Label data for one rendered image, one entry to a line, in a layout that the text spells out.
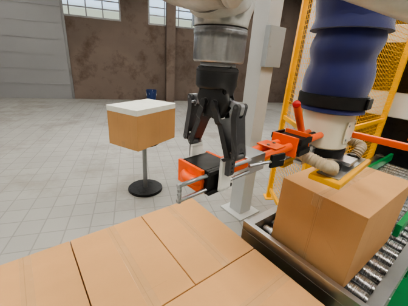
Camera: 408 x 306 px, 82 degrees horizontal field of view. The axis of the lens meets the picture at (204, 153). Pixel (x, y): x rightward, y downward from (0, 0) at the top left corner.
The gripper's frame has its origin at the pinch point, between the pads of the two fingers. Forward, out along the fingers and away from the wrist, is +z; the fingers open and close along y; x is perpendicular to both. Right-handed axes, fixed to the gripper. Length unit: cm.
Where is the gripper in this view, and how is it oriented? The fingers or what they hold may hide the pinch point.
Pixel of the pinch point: (209, 169)
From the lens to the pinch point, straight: 48.9
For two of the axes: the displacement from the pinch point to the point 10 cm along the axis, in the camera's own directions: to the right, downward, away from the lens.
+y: -6.6, -3.1, 6.8
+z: -0.7, 9.3, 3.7
